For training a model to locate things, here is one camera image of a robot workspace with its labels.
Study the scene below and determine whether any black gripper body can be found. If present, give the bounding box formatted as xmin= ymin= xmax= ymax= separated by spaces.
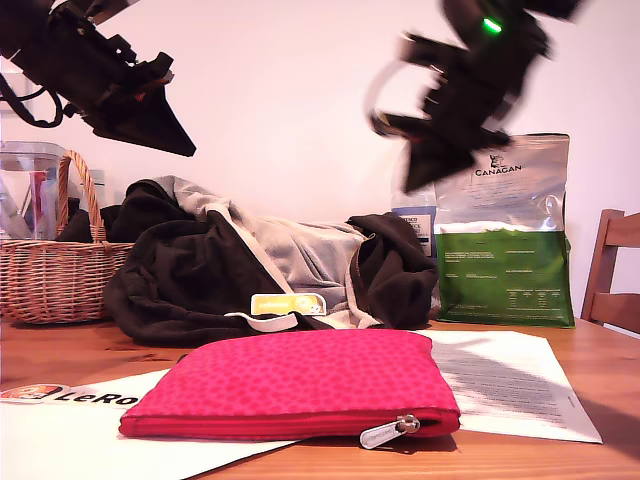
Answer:
xmin=12 ymin=7 xmax=176 ymax=120

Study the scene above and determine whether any red zip pouch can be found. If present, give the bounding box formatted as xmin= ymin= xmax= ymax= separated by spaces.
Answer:
xmin=118 ymin=328 xmax=462 ymax=450

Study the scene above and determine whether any silver green pet food bag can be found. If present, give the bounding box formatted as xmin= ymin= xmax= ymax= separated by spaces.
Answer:
xmin=432 ymin=132 xmax=576 ymax=330

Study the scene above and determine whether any large clear water bottle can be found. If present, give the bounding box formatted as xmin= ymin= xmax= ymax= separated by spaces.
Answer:
xmin=391 ymin=164 xmax=441 ymax=314

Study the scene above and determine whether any black grey hooded jacket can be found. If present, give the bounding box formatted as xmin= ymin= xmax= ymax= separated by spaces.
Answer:
xmin=103 ymin=174 xmax=441 ymax=347

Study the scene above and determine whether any clear plastic jug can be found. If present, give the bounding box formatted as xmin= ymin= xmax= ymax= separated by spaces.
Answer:
xmin=0 ymin=140 xmax=69 ymax=241

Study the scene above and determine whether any small LeRobot sticker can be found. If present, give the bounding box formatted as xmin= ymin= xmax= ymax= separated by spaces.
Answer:
xmin=249 ymin=293 xmax=328 ymax=317

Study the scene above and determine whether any wooden chair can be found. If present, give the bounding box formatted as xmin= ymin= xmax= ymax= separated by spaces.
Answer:
xmin=579 ymin=208 xmax=640 ymax=336

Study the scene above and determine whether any printed paper sheet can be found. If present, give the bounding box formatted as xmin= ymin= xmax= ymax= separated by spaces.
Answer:
xmin=414 ymin=329 xmax=604 ymax=445

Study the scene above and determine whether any large LeRobot sticker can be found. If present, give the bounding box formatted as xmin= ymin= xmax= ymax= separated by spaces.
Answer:
xmin=0 ymin=383 xmax=144 ymax=410

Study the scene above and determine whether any plain white paper sheet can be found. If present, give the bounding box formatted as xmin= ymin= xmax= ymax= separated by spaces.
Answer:
xmin=0 ymin=368 xmax=301 ymax=480

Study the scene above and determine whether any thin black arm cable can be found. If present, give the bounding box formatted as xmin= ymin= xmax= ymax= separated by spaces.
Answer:
xmin=0 ymin=74 xmax=66 ymax=130

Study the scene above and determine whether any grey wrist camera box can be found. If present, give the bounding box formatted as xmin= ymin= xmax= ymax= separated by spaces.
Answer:
xmin=89 ymin=0 xmax=142 ymax=25

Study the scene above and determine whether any white wall switch plate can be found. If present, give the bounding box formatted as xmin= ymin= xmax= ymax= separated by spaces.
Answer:
xmin=0 ymin=69 xmax=44 ymax=116

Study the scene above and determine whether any wicker basket with handle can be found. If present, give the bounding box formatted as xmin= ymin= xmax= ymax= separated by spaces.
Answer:
xmin=0 ymin=148 xmax=136 ymax=325

